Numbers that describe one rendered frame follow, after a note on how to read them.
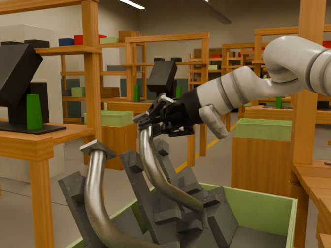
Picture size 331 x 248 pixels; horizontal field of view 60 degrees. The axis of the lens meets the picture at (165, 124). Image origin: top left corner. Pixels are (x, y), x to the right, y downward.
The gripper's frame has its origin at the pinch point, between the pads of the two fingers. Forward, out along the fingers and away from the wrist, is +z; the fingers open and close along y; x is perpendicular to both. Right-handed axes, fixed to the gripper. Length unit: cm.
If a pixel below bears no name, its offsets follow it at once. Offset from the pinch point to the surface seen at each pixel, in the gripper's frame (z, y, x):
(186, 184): 4.1, -23.9, 2.5
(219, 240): 1.1, -34.9, 15.7
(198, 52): 209, -626, -915
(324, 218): -24, -62, 7
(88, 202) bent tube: 3.5, 11.4, 21.5
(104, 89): 309, -260, -434
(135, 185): 6.1, -3.3, 11.2
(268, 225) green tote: -9.7, -47.7, 10.2
